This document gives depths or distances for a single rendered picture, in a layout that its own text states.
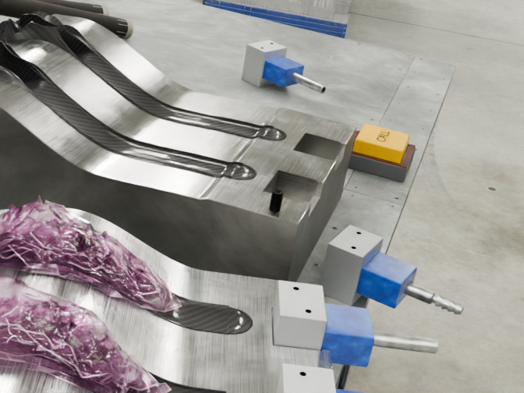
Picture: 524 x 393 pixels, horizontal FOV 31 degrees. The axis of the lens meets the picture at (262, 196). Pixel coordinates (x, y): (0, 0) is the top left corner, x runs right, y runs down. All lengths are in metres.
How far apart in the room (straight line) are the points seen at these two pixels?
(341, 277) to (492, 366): 1.49
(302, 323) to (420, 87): 0.85
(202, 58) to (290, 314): 0.80
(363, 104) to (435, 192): 1.77
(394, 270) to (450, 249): 1.93
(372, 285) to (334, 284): 0.04
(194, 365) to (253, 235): 0.19
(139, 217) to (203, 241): 0.06
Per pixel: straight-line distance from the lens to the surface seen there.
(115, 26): 1.48
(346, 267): 0.88
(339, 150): 1.01
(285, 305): 0.72
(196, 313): 0.75
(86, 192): 0.89
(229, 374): 0.69
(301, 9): 3.98
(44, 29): 1.04
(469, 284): 2.66
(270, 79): 1.37
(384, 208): 1.09
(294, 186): 0.92
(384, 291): 0.88
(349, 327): 0.74
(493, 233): 2.97
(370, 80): 1.50
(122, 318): 0.69
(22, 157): 0.90
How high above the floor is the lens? 1.27
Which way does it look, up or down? 26 degrees down
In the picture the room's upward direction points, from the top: 10 degrees clockwise
